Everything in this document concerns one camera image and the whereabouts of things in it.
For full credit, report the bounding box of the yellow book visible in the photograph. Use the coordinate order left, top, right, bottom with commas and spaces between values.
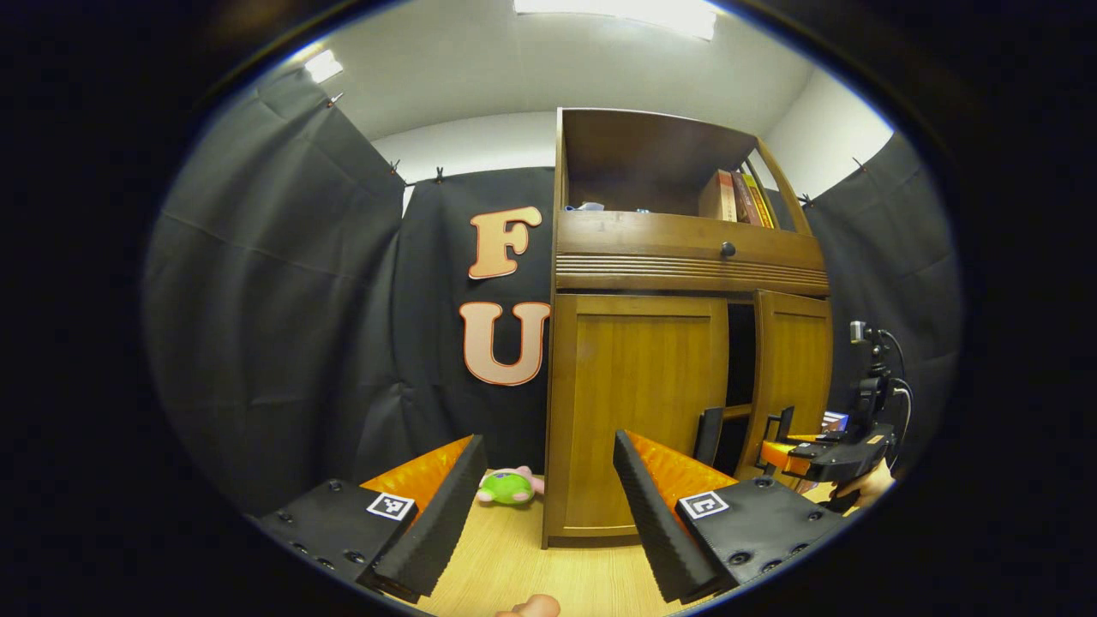
742, 174, 775, 230

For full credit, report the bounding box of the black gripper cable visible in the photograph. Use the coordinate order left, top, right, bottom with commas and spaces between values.
878, 330, 915, 472

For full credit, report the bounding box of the tan book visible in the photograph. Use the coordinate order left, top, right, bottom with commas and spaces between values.
698, 170, 738, 222

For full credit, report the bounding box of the dark red book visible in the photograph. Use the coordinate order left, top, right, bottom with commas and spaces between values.
731, 171, 761, 226

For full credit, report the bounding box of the wooden shoe cabinet door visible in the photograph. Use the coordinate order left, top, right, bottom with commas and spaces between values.
735, 290, 834, 481
548, 294, 729, 541

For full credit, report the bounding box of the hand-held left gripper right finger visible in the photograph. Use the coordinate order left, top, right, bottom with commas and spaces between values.
612, 428, 849, 605

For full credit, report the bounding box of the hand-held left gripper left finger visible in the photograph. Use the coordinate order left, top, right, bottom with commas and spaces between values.
249, 434, 488, 603

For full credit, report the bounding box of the small ceiling light panel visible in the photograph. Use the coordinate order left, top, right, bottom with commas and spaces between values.
304, 49, 345, 85

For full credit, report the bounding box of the green and pink plush toy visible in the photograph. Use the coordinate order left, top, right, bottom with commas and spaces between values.
476, 465, 546, 506

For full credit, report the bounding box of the wooden double-door shoe cabinet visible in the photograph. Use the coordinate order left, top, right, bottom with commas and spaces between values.
542, 107, 834, 549

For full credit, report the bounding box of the black backdrop cloth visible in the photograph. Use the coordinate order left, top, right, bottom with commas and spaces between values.
141, 67, 965, 519

